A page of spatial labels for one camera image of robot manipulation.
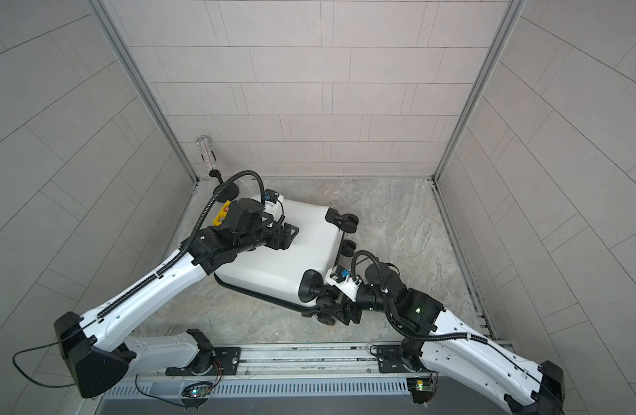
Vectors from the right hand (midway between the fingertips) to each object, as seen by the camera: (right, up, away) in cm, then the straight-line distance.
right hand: (330, 300), depth 67 cm
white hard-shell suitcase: (-4, +13, +6) cm, 15 cm away
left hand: (-10, +19, +5) cm, 22 cm away
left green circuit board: (-34, -22, -3) cm, 40 cm away
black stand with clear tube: (-43, +31, +45) cm, 70 cm away
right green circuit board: (+25, -24, 0) cm, 34 cm away
